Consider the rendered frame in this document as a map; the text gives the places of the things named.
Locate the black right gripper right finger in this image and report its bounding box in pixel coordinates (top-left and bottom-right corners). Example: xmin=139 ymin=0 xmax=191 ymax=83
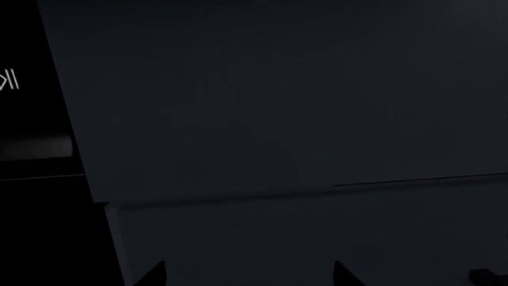
xmin=333 ymin=259 xmax=372 ymax=286

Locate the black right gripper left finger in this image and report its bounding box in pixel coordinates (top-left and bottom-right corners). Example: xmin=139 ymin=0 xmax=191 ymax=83
xmin=134 ymin=260 xmax=167 ymax=286

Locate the black dishwasher control panel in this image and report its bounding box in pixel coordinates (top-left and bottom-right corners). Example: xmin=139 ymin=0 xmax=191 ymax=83
xmin=0 ymin=0 xmax=124 ymax=286

